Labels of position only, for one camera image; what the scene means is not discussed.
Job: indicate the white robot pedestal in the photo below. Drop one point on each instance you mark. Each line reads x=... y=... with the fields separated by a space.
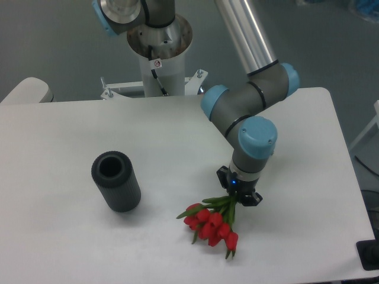
x=161 y=54

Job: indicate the red tulip bouquet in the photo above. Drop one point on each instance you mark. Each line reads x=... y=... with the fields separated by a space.
x=212 y=220

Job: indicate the white frame at right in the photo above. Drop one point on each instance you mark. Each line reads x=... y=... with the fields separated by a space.
x=367 y=133

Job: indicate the black ribbed vase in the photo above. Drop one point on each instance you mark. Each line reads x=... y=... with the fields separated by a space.
x=114 y=176

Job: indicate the blue plastic bag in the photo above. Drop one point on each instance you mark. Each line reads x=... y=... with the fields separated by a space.
x=365 y=9

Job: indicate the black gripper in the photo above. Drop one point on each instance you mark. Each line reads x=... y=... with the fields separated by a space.
x=235 y=185

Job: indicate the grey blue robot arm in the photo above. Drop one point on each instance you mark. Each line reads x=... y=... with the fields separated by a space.
x=236 y=114

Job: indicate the white rounded chair part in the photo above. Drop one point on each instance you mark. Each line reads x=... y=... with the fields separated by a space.
x=29 y=91

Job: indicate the black device at table edge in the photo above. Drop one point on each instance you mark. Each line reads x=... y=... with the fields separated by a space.
x=368 y=254

